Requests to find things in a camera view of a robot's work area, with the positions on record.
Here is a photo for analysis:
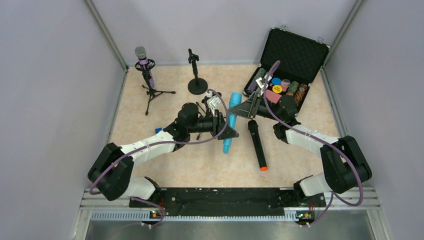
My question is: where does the light blue microphone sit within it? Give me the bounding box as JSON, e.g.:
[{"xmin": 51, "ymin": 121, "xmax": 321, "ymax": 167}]
[{"xmin": 222, "ymin": 92, "xmax": 242, "ymax": 154}]

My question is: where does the black microphone orange end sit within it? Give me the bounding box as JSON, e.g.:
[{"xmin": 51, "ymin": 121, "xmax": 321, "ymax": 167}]
[{"xmin": 247, "ymin": 119, "xmax": 268, "ymax": 172}]

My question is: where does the black tripod clip stand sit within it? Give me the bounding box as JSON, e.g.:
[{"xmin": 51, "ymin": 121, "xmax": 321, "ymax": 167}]
[{"xmin": 195, "ymin": 97, "xmax": 218, "ymax": 140}]

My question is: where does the black round-base mic stand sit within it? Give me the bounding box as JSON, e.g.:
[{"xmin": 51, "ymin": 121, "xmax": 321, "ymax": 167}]
[{"xmin": 187, "ymin": 48, "xmax": 208, "ymax": 95}]

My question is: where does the tripod stand with shock mount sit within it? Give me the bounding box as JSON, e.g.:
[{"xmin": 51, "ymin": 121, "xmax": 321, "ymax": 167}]
[{"xmin": 135, "ymin": 57, "xmax": 176, "ymax": 116}]

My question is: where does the purple glitter microphone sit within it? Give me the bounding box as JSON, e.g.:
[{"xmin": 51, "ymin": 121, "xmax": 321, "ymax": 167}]
[{"xmin": 134, "ymin": 46, "xmax": 155, "ymax": 89}]

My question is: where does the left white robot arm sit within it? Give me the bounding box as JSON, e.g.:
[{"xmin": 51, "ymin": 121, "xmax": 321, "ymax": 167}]
[{"xmin": 87, "ymin": 102, "xmax": 239, "ymax": 202}]

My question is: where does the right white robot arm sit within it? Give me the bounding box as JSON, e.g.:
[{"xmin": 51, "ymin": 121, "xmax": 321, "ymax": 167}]
[{"xmin": 229, "ymin": 93, "xmax": 372, "ymax": 198}]

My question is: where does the yellow and blue toy block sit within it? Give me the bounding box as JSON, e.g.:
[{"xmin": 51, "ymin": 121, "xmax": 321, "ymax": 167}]
[{"xmin": 155, "ymin": 127, "xmax": 163, "ymax": 134}]

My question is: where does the black poker chip case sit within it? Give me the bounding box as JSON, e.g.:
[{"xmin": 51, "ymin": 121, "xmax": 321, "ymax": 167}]
[{"xmin": 242, "ymin": 27, "xmax": 330, "ymax": 110}]

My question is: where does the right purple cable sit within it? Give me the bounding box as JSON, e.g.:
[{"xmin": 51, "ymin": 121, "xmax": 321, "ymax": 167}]
[{"xmin": 262, "ymin": 60, "xmax": 365, "ymax": 228}]

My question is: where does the purple cable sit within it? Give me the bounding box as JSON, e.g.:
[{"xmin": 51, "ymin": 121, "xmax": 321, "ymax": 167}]
[
  {"xmin": 262, "ymin": 60, "xmax": 365, "ymax": 228},
  {"xmin": 88, "ymin": 89, "xmax": 230, "ymax": 229}
]

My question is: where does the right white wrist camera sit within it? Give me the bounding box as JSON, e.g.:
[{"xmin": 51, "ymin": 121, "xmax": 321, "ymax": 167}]
[{"xmin": 255, "ymin": 74, "xmax": 272, "ymax": 96}]

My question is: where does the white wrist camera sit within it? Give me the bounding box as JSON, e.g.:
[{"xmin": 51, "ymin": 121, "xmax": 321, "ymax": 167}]
[
  {"xmin": 255, "ymin": 74, "xmax": 272, "ymax": 96},
  {"xmin": 205, "ymin": 91, "xmax": 221, "ymax": 113}
]

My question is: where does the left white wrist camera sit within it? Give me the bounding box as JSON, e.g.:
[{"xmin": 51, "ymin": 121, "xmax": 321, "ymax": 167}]
[{"xmin": 205, "ymin": 91, "xmax": 221, "ymax": 113}]

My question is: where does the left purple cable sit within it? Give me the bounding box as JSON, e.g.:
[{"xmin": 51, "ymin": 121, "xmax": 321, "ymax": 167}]
[{"xmin": 88, "ymin": 89, "xmax": 230, "ymax": 229}]

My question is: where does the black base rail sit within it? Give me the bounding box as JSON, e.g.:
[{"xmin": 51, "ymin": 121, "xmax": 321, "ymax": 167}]
[{"xmin": 81, "ymin": 187, "xmax": 329, "ymax": 228}]

